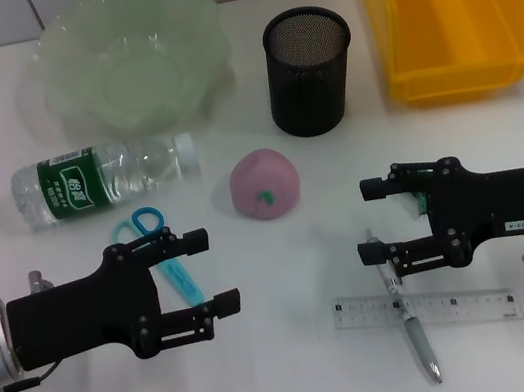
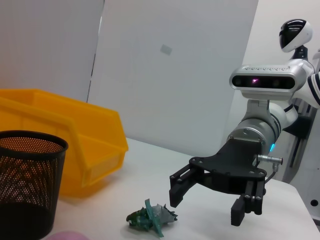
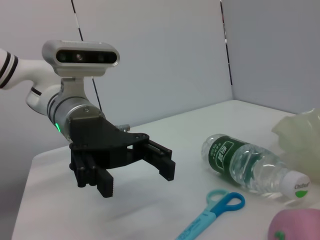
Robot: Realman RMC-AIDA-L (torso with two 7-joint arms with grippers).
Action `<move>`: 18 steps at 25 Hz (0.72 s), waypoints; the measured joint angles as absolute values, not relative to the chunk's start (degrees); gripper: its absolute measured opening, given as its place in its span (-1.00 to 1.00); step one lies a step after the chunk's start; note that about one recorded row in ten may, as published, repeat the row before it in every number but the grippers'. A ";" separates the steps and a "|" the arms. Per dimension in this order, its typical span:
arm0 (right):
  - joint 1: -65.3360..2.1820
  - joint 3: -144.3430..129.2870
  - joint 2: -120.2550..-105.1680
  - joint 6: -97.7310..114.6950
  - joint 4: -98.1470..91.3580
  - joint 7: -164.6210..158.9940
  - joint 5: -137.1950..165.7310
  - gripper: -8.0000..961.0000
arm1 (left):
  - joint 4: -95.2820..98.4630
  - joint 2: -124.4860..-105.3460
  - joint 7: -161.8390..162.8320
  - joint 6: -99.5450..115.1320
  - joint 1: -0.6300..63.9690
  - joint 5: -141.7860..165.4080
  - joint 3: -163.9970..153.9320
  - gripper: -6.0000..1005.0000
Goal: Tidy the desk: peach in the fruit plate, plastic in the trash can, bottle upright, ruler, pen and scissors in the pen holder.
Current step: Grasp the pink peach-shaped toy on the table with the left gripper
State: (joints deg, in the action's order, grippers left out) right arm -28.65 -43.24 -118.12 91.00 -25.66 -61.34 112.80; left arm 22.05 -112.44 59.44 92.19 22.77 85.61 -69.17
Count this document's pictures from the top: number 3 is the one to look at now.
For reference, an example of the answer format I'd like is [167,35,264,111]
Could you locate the blue teal scissors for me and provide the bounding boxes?
[174,189,246,240]

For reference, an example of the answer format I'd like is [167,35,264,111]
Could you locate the pink toy peach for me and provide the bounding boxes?
[267,208,320,240]

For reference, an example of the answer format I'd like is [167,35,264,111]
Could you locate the clear green-label water bottle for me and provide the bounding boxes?
[201,133,311,201]

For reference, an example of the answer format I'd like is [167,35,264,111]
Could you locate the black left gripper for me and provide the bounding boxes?
[65,116,176,199]

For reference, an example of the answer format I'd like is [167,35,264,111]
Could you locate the green glass fruit plate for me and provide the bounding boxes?
[271,107,320,177]

